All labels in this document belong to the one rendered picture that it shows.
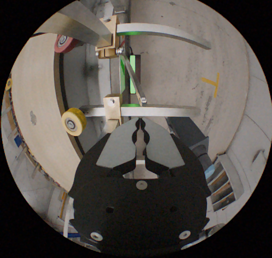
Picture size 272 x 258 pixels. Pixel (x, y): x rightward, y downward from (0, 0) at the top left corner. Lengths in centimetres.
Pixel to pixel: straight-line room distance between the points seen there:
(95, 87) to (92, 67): 11
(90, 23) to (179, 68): 112
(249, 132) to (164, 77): 232
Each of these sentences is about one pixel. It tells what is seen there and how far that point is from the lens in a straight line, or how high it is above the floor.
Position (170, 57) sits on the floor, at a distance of 117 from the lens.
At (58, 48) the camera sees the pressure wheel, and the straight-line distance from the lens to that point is 30.
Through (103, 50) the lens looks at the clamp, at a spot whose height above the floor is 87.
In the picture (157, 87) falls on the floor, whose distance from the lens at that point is 113.
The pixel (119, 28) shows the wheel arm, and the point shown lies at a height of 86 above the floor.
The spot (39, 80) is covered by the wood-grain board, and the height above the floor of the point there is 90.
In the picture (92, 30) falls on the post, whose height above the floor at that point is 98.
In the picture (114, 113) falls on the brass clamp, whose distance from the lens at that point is 30.
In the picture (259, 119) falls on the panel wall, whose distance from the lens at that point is 257.
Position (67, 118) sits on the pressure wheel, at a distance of 29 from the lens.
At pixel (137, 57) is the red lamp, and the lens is 40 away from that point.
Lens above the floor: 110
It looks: 61 degrees down
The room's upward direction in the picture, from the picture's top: 178 degrees counter-clockwise
